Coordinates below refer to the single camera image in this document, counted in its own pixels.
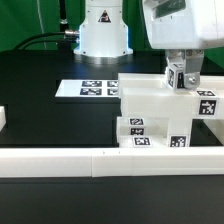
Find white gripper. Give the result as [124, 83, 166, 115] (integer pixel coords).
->
[142, 0, 224, 90]

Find white tagged cube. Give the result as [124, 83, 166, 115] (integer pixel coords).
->
[165, 63, 184, 91]

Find white chair back frame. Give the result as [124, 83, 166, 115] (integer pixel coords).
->
[118, 73, 224, 119]

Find white chair seat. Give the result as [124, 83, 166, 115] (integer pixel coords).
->
[158, 118, 192, 147]

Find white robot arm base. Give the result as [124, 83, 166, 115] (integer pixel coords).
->
[74, 0, 133, 65]

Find white tag plate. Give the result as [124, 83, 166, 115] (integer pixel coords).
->
[55, 79, 118, 98]

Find white U-shaped fence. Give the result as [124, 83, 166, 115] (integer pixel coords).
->
[0, 105, 224, 179]

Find black cable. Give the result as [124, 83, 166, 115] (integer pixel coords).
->
[13, 29, 80, 51]

